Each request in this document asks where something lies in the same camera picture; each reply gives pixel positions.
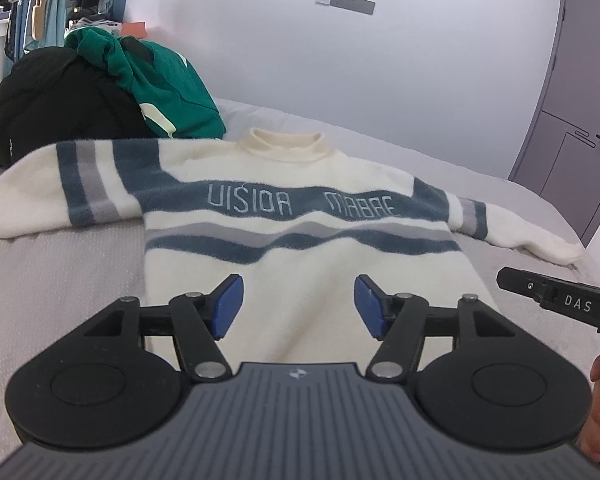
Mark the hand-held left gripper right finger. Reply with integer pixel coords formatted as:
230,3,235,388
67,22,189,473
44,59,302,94
354,274,513,380

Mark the grey wall switch panel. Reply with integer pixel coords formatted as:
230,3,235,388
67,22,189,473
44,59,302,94
316,0,377,15

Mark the cream sweater with blue stripes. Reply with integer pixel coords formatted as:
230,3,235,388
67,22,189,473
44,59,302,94
0,127,583,367

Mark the grey door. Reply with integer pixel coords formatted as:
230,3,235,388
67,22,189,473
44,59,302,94
507,0,600,250

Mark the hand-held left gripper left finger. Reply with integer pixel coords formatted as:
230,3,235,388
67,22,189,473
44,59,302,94
82,274,244,381

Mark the green garment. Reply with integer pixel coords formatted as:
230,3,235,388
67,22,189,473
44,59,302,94
64,27,227,140

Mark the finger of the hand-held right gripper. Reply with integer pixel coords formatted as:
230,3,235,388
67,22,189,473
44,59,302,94
496,266,547,307

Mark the black garment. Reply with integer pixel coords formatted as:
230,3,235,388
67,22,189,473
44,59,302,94
0,46,157,172

